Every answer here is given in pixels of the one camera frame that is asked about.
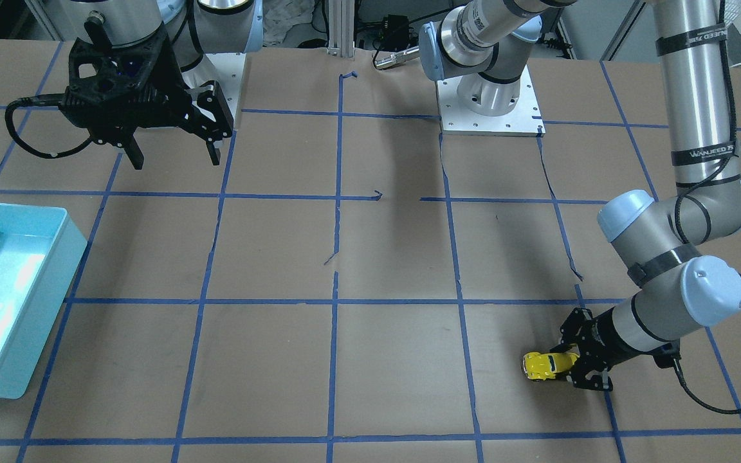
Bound aluminium frame post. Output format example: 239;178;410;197
324;0;356;60

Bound teal plastic bin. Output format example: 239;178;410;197
0;203;86;399

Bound yellow beetle toy car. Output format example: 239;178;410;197
522;352;580;381

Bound working black gripper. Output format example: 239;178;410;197
551;307;616;392

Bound idle black gripper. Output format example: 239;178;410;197
59;23;234;170

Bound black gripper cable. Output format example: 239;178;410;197
4;95;98;160

